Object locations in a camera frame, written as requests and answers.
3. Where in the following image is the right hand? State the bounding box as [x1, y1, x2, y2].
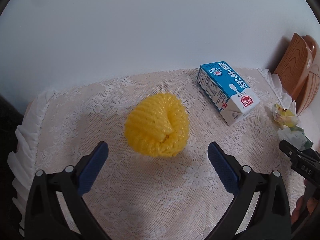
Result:
[291, 188, 319, 224]

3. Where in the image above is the green silver snack wrapper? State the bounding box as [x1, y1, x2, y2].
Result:
[277, 126, 313, 151]

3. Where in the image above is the yellow snack wrapper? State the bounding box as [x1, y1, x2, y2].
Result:
[272, 103, 299, 127]

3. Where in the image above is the blue white milk carton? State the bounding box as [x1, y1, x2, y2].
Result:
[197, 61, 260, 126]

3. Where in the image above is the wooden headboard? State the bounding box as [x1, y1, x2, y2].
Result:
[274, 33, 319, 115]

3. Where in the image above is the lace cloth on nightstand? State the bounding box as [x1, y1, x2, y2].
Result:
[7, 67, 313, 240]

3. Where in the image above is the yellow foam fruit net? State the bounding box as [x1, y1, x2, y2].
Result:
[124, 93, 189, 158]

